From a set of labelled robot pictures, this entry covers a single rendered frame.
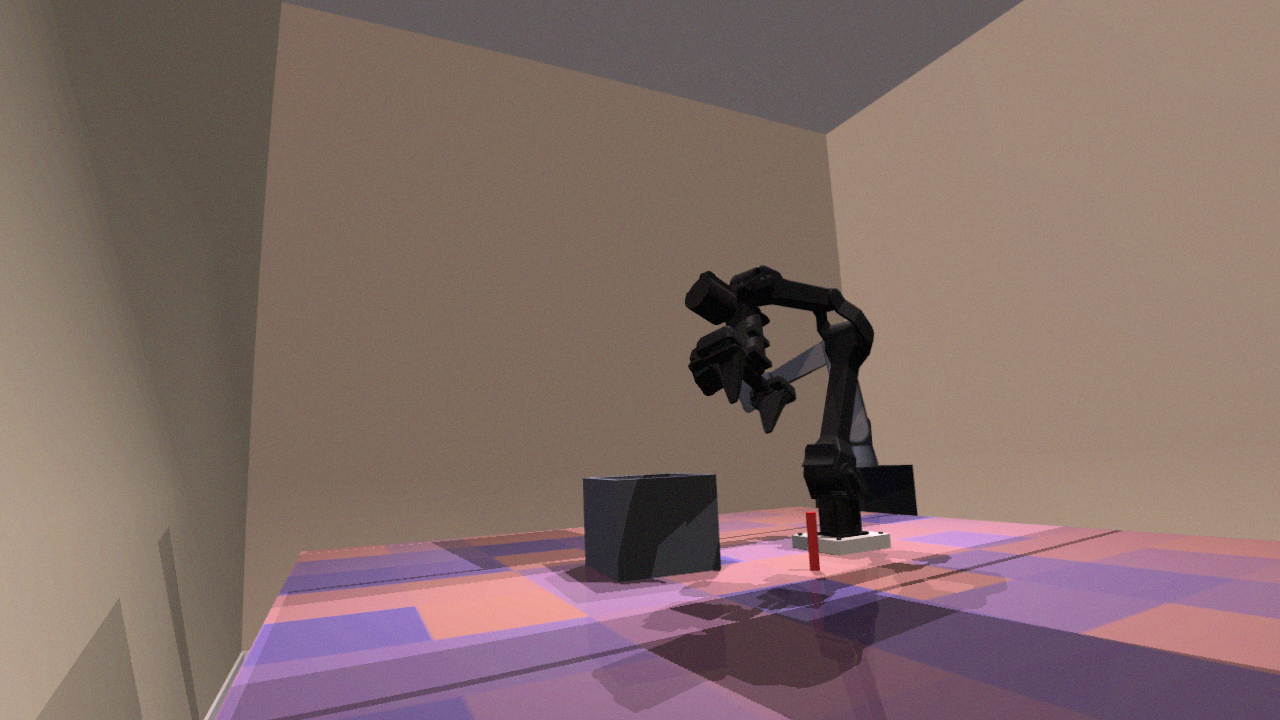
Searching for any red peg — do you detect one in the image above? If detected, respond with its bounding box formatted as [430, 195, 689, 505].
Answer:
[806, 512, 820, 571]

